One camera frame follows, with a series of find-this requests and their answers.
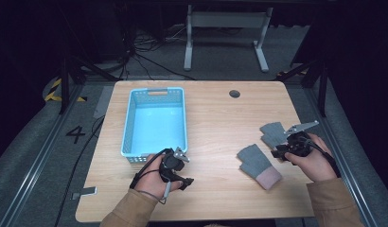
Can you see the black metal stand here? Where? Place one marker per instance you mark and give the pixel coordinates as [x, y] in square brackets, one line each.
[322, 88]
[65, 85]

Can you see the yellow black hazard tape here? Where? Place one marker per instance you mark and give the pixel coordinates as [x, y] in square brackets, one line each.
[53, 91]

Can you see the light blue plastic basket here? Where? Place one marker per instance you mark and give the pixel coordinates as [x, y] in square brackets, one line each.
[157, 126]

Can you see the person's left hand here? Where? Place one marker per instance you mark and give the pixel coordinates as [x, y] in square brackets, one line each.
[152, 183]

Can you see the person's right hand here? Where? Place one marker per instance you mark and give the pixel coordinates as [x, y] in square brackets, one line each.
[315, 165]

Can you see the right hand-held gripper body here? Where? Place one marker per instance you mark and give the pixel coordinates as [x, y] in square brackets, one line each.
[297, 142]

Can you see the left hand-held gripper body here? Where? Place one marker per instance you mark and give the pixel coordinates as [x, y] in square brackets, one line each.
[171, 165]

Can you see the grey glove pink cuff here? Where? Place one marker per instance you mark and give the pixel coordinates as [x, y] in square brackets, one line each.
[256, 164]
[272, 132]

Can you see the grey metal table frame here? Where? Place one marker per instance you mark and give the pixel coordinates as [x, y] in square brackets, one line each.
[226, 20]

